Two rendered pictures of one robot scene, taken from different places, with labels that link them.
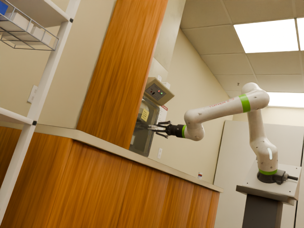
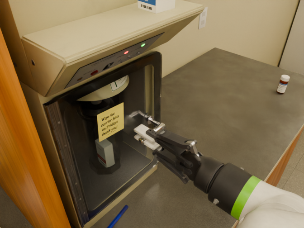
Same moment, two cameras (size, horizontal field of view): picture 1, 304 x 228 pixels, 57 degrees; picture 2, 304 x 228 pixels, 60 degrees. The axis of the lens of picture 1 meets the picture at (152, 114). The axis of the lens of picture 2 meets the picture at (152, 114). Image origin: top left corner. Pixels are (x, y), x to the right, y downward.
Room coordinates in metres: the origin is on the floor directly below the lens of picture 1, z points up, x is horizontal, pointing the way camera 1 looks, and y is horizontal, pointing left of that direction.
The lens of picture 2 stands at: (1.52, -0.11, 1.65)
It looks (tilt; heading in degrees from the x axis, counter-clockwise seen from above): 38 degrees down; 8
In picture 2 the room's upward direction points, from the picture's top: straight up
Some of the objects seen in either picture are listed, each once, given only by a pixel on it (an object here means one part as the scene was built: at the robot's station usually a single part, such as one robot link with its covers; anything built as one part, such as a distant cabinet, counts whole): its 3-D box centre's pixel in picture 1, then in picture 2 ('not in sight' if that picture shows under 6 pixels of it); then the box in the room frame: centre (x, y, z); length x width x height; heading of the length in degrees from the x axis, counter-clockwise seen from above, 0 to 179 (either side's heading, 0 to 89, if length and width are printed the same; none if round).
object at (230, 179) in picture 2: (181, 131); (230, 186); (1.88, -0.23, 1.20); 0.12 x 0.06 x 0.09; 146
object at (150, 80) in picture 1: (158, 92); (127, 45); (1.97, 0.00, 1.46); 0.32 x 0.11 x 0.10; 146
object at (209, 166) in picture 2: (171, 130); (199, 168); (1.92, -0.16, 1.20); 0.09 x 0.07 x 0.08; 56
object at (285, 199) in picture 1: (265, 195); not in sight; (1.96, -0.90, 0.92); 0.32 x 0.32 x 0.04; 53
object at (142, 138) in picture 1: (143, 126); (120, 141); (1.99, 0.04, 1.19); 0.30 x 0.01 x 0.40; 145
